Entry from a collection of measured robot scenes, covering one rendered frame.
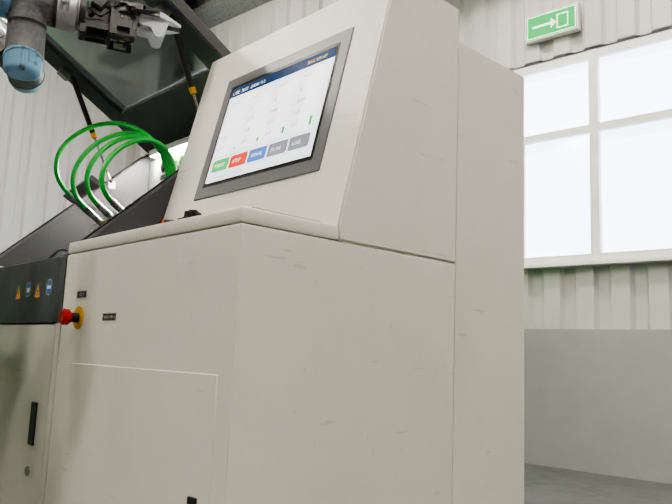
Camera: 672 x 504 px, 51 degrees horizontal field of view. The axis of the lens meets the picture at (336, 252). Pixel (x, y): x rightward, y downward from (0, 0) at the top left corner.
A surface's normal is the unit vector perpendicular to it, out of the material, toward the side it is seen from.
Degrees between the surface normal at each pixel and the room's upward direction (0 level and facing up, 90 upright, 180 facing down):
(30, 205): 90
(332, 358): 90
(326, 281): 90
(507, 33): 90
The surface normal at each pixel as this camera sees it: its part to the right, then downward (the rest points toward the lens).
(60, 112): 0.75, -0.07
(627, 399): -0.66, -0.14
